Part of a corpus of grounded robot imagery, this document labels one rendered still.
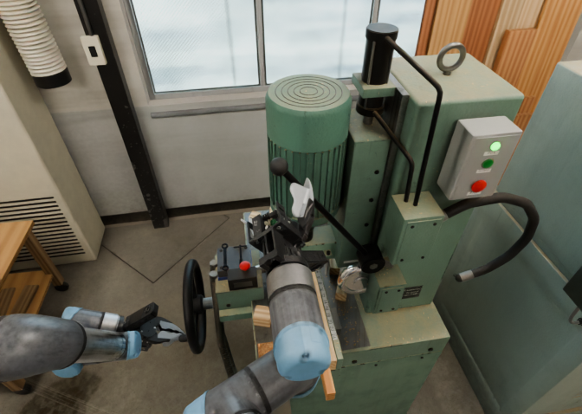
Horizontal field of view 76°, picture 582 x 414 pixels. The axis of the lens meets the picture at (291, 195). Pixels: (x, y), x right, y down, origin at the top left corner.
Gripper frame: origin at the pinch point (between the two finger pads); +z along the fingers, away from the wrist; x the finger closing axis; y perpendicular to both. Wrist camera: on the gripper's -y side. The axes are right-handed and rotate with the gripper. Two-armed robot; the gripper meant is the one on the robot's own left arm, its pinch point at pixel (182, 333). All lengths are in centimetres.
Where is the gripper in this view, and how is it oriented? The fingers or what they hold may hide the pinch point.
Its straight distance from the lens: 135.1
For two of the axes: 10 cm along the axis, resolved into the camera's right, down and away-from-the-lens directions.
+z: 8.7, 3.0, 3.8
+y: -4.7, 7.4, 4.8
